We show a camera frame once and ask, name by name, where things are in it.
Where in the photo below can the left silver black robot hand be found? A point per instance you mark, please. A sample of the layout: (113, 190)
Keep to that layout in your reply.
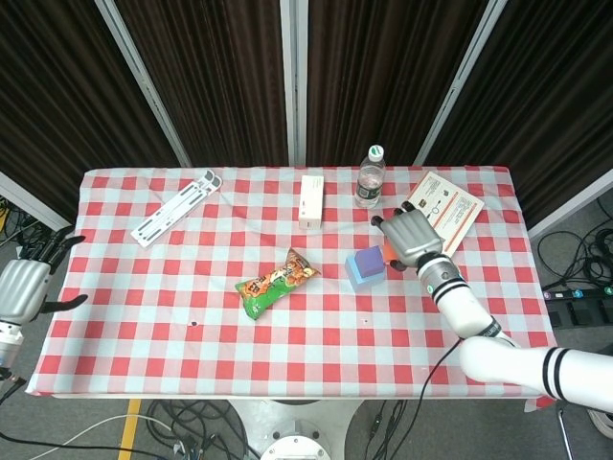
(21, 287)

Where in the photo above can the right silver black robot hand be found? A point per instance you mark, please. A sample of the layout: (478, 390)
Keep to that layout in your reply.
(412, 237)

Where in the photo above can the small orange cube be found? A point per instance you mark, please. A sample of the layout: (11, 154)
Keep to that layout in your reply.
(387, 253)

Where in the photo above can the purple cube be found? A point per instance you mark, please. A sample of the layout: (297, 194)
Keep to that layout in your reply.
(370, 262)

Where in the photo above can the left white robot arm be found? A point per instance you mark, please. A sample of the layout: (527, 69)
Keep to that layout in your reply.
(8, 345)

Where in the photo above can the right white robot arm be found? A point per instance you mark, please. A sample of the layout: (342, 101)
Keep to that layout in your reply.
(479, 316)

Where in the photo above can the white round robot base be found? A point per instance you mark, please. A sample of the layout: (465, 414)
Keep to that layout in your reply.
(294, 431)

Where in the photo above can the flat white orange product box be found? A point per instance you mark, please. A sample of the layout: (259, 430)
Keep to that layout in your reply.
(457, 211)

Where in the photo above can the large light blue cube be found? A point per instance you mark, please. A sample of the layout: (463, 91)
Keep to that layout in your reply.
(364, 283)

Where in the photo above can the clear plastic water bottle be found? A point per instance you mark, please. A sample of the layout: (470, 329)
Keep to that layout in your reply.
(370, 184)

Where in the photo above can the small white carton box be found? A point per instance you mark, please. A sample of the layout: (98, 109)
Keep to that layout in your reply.
(311, 201)

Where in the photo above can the green orange snack bag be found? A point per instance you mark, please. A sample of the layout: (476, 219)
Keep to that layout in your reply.
(273, 285)

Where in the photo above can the red white checkered tablecloth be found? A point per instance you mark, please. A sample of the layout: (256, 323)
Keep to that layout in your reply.
(287, 354)

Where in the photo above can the white folding laptop stand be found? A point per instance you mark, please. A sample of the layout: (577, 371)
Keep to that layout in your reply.
(174, 208)

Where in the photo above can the white aluminium partition rail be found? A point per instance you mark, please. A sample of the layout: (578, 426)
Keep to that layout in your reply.
(33, 206)
(570, 206)

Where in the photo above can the white aluminium partition post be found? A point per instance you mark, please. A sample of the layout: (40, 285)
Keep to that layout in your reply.
(294, 81)
(143, 81)
(455, 91)

